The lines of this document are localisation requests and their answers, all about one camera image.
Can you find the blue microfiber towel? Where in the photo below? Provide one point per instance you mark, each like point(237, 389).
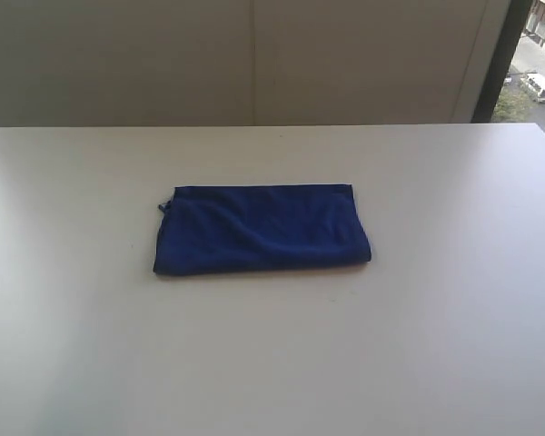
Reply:
point(261, 228)

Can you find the white van outside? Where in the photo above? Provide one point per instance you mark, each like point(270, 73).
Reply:
point(533, 85)

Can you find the dark window frame post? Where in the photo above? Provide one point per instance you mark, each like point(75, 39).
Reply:
point(504, 50)

